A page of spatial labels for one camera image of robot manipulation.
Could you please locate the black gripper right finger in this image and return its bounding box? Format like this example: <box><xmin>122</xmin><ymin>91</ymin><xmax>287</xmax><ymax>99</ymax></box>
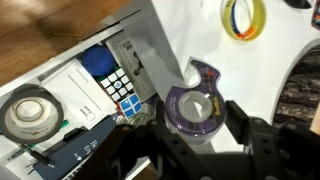
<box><xmin>225</xmin><ymin>99</ymin><xmax>320</xmax><ymax>180</ymax></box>

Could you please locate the blue ball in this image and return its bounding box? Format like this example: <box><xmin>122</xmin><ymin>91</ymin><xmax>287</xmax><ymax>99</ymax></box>
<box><xmin>81</xmin><ymin>44</ymin><xmax>116</xmax><ymax>77</ymax></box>

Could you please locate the small blue puzzle cube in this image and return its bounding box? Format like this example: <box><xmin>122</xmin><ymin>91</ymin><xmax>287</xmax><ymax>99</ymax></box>
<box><xmin>116</xmin><ymin>92</ymin><xmax>144</xmax><ymax>119</ymax></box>

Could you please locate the white printed card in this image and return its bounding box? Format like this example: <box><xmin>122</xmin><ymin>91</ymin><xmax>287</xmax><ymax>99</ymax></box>
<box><xmin>41</xmin><ymin>59</ymin><xmax>122</xmax><ymax>130</ymax></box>

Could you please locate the white-faced puzzle cube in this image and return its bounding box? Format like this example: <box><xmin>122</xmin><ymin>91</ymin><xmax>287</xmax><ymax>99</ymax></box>
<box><xmin>99</xmin><ymin>67</ymin><xmax>135</xmax><ymax>103</ymax></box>

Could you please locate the white tape roll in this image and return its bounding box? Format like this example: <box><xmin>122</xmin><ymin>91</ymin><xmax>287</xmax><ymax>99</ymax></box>
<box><xmin>9</xmin><ymin>96</ymin><xmax>56</xmax><ymax>136</ymax></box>

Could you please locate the grey duct tape roll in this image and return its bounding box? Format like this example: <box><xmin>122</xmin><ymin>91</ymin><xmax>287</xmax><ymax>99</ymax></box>
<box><xmin>0</xmin><ymin>84</ymin><xmax>65</xmax><ymax>145</ymax></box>

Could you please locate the white desk with drawer cabinet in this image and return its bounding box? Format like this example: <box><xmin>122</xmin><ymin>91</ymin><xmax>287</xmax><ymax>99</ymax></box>
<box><xmin>99</xmin><ymin>0</ymin><xmax>320</xmax><ymax>155</ymax></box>

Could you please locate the blue calculator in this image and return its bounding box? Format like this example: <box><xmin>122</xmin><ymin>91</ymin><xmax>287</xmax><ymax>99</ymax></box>
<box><xmin>32</xmin><ymin>114</ymin><xmax>118</xmax><ymax>180</ymax></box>

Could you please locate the white package with black print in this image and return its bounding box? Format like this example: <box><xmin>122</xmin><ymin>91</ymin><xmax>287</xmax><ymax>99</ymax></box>
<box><xmin>105</xmin><ymin>33</ymin><xmax>158</xmax><ymax>103</ymax></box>

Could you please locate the purple tape dispenser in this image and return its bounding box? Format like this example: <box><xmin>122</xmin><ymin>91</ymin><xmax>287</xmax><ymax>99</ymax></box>
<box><xmin>165</xmin><ymin>56</ymin><xmax>228</xmax><ymax>145</ymax></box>

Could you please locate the wooden bark slice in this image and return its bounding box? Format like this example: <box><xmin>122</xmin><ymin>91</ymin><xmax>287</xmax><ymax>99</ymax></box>
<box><xmin>271</xmin><ymin>44</ymin><xmax>320</xmax><ymax>136</ymax></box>

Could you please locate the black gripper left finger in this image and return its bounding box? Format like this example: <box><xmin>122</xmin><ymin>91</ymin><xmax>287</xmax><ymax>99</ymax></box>
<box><xmin>75</xmin><ymin>99</ymin><xmax>214</xmax><ymax>180</ymax></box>

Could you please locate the white open drawer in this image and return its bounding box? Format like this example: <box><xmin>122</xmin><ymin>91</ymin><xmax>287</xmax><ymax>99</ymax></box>
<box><xmin>0</xmin><ymin>23</ymin><xmax>188</xmax><ymax>180</ymax></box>

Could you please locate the yellow tape roll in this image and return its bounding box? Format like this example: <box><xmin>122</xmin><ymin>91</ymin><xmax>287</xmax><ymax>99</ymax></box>
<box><xmin>220</xmin><ymin>0</ymin><xmax>267</xmax><ymax>42</ymax></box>

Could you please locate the black pen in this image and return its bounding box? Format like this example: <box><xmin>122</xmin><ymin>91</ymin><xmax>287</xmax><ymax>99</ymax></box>
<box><xmin>19</xmin><ymin>143</ymin><xmax>56</xmax><ymax>168</ymax></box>

